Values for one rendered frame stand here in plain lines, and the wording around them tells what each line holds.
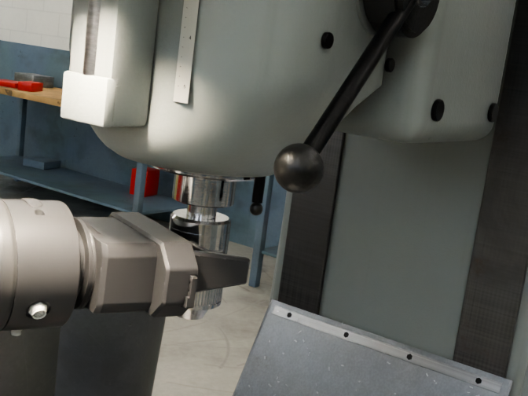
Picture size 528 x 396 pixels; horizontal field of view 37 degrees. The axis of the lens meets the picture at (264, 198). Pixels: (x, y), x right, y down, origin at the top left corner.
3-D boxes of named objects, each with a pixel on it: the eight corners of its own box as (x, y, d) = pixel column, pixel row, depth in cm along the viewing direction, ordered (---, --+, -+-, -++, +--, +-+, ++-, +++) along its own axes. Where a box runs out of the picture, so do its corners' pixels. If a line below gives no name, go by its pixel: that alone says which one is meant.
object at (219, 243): (148, 295, 62) (156, 222, 61) (191, 287, 66) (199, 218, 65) (190, 314, 59) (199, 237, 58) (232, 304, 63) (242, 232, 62)
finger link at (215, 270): (240, 288, 62) (169, 291, 58) (246, 248, 61) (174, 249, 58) (251, 295, 61) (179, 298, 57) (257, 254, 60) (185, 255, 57)
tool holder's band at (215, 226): (156, 222, 61) (157, 210, 61) (199, 218, 65) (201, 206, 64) (199, 237, 58) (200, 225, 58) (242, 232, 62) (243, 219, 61)
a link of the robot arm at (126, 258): (207, 223, 54) (33, 221, 47) (188, 356, 56) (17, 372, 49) (131, 185, 64) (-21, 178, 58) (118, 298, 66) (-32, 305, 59)
